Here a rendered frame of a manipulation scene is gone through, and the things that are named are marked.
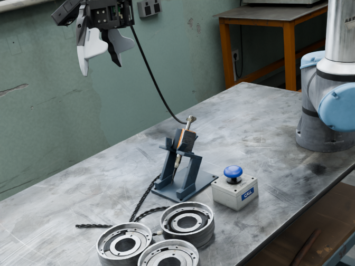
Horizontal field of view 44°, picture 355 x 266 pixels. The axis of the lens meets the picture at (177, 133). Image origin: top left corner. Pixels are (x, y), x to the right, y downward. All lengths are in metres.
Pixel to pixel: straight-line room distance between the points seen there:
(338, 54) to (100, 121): 1.90
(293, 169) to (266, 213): 0.18
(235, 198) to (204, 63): 2.28
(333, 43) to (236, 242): 0.43
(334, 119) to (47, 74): 1.76
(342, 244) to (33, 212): 0.79
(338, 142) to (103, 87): 1.74
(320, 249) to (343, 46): 0.54
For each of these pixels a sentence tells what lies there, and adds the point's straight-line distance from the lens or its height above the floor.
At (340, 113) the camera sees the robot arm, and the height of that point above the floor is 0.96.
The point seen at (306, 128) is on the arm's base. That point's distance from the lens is 1.12.
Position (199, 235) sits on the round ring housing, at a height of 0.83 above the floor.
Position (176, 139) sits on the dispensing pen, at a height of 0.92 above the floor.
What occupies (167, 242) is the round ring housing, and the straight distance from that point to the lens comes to 0.81.
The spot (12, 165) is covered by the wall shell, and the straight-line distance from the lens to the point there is 2.45.
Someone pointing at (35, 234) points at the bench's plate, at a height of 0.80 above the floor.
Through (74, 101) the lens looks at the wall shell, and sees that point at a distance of 2.52.
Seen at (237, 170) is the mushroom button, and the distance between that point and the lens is 0.91.
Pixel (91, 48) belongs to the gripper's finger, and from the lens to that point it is 0.84.
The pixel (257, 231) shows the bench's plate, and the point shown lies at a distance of 0.87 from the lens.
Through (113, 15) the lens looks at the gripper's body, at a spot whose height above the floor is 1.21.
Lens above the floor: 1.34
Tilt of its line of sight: 25 degrees down
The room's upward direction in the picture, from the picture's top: 9 degrees counter-clockwise
